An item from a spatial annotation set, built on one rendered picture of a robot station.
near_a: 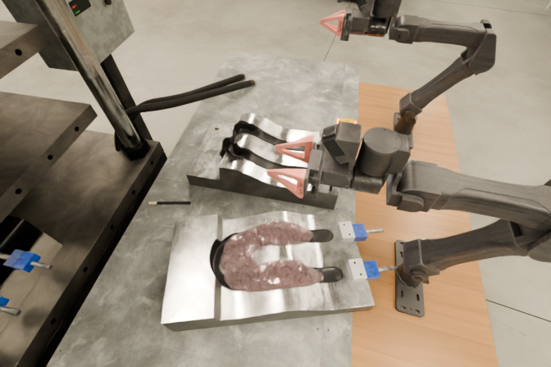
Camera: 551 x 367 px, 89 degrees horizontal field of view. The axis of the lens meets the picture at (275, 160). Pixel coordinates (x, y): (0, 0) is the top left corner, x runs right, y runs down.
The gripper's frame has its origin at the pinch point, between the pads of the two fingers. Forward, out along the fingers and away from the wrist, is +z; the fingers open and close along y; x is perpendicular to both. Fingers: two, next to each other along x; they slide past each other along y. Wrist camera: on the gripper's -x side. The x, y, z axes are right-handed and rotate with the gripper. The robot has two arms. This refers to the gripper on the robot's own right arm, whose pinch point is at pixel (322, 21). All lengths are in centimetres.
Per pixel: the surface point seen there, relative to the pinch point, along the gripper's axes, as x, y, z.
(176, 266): 28, 77, 22
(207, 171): 33, 44, 29
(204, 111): 38, 10, 46
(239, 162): 26, 43, 17
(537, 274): 123, 8, -134
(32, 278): 37, 87, 63
